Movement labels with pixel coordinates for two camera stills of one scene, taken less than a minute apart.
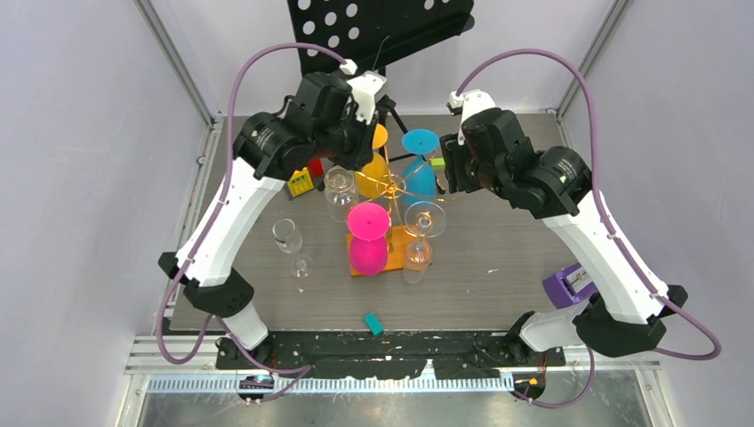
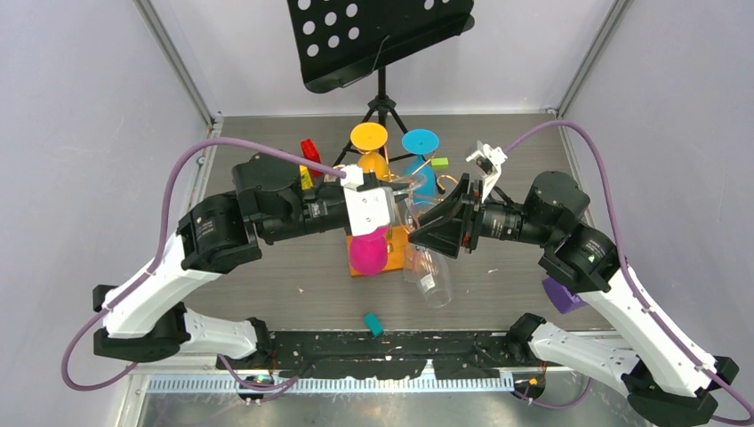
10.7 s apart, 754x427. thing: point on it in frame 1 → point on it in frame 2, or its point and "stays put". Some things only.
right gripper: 453,155 → 441,229
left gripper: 355,160 → 377,183
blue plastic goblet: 419,180 stays put
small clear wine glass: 289,239 → 427,269
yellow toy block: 300,181 stays put
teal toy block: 373,324 stays put
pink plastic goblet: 368,225 stays put
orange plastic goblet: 372,180 stays put
